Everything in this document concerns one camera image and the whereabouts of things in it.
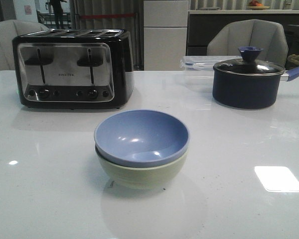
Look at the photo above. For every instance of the blue plastic bowl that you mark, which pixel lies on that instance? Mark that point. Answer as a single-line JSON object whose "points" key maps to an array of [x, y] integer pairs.
{"points": [[141, 138]]}

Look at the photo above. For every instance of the green plastic bowl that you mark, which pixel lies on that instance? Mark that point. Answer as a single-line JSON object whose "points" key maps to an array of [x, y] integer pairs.
{"points": [[142, 178]]}

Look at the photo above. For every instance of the clear plastic food container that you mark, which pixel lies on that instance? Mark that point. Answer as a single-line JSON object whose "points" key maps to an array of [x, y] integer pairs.
{"points": [[199, 73]]}

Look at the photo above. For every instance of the black and chrome toaster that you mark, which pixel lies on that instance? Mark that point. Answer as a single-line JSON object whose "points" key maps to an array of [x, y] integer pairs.
{"points": [[74, 69]]}

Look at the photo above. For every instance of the dark blue saucepan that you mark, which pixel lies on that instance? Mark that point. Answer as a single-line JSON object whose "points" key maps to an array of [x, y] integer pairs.
{"points": [[249, 90]]}

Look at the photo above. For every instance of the white cabinet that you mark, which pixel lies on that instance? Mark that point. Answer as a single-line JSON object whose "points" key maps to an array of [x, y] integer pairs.
{"points": [[165, 32]]}

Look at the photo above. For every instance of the dark sideboard counter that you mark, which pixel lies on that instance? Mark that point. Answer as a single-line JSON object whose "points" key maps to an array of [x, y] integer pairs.
{"points": [[204, 25]]}

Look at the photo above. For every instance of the grey chair on right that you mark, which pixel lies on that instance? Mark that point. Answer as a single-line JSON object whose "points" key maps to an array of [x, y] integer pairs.
{"points": [[268, 35]]}

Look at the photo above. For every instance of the grey chair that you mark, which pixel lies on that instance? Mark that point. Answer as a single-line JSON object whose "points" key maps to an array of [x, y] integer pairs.
{"points": [[268, 35], [9, 29]]}

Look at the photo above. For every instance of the glass lid with blue knob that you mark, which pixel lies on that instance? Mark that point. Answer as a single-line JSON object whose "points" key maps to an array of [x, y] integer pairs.
{"points": [[248, 64]]}

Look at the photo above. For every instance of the plate of fruit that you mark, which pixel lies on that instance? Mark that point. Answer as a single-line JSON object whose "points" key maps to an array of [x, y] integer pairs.
{"points": [[256, 5]]}

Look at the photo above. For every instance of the grey chair on left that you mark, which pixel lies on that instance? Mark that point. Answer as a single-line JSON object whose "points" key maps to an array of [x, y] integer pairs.
{"points": [[9, 29]]}

